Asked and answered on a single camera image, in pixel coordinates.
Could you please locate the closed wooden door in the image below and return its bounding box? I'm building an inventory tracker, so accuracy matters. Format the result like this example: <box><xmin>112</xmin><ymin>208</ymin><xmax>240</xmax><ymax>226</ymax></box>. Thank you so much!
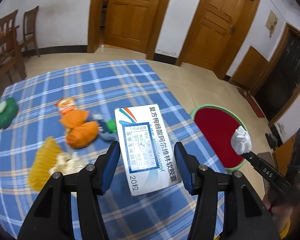
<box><xmin>183</xmin><ymin>0</ymin><xmax>247</xmax><ymax>70</ymax></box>

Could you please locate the white sock bundle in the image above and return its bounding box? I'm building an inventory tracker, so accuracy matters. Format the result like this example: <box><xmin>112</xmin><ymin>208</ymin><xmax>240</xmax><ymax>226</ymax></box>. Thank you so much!
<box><xmin>230</xmin><ymin>126</ymin><xmax>252</xmax><ymax>155</ymax></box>

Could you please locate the wooden chair near table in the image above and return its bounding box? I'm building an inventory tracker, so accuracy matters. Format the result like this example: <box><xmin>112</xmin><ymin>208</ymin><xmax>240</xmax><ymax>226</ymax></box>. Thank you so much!
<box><xmin>0</xmin><ymin>10</ymin><xmax>27</xmax><ymax>80</ymax></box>

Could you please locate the white teal medicine box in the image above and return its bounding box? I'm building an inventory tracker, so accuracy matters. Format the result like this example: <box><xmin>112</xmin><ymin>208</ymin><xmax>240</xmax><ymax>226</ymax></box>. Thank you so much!
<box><xmin>114</xmin><ymin>104</ymin><xmax>181</xmax><ymax>196</ymax></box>

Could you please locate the small cream paper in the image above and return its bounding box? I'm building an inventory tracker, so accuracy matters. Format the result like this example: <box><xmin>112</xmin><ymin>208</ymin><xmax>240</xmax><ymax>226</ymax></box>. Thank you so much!
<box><xmin>49</xmin><ymin>152</ymin><xmax>87</xmax><ymax>175</ymax></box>

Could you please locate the low wooden cabinet door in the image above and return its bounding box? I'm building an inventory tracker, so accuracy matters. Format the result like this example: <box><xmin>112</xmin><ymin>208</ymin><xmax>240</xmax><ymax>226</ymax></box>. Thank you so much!
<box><xmin>230</xmin><ymin>46</ymin><xmax>268</xmax><ymax>90</ymax></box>

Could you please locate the open wooden door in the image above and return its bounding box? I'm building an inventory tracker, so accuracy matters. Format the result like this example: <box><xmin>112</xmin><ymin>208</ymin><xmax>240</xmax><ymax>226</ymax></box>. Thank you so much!
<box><xmin>104</xmin><ymin>0</ymin><xmax>159</xmax><ymax>53</ymax></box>

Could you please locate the person's right hand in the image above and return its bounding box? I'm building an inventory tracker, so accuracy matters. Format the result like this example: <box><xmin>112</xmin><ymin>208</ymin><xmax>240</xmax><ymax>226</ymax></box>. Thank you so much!
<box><xmin>262</xmin><ymin>189</ymin><xmax>300</xmax><ymax>238</ymax></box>

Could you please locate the red basin with green rim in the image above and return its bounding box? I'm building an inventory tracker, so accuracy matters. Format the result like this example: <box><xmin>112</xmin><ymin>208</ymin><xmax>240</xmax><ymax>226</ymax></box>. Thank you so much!
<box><xmin>190</xmin><ymin>104</ymin><xmax>246</xmax><ymax>173</ymax></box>

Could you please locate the blue plaid tablecloth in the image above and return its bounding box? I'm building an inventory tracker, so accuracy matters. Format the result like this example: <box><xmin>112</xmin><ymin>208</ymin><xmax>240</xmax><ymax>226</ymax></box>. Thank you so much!
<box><xmin>0</xmin><ymin>60</ymin><xmax>224</xmax><ymax>239</ymax></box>

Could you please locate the orange snack packet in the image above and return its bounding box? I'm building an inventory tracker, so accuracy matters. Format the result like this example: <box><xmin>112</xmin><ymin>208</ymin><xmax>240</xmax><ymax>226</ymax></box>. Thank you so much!
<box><xmin>55</xmin><ymin>97</ymin><xmax>77</xmax><ymax>115</ymax></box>

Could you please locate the green and striped toy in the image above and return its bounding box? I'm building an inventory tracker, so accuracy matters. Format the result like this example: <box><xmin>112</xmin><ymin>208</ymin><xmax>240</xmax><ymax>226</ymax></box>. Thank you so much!
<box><xmin>106</xmin><ymin>119</ymin><xmax>117</xmax><ymax>133</ymax></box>

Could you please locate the wooden chair by wall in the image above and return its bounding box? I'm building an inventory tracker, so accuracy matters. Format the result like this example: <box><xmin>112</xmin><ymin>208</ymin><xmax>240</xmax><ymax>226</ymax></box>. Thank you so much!
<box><xmin>19</xmin><ymin>6</ymin><xmax>40</xmax><ymax>57</ymax></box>

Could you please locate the blue fabric scrap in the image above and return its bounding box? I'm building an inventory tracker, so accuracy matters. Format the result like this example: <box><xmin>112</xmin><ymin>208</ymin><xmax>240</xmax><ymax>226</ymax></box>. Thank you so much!
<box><xmin>92</xmin><ymin>114</ymin><xmax>117</xmax><ymax>141</ymax></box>

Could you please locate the orange cloth bundle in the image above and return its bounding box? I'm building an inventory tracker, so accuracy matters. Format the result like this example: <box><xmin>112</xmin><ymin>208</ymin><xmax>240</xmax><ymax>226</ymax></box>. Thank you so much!
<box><xmin>59</xmin><ymin>109</ymin><xmax>99</xmax><ymax>149</ymax></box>

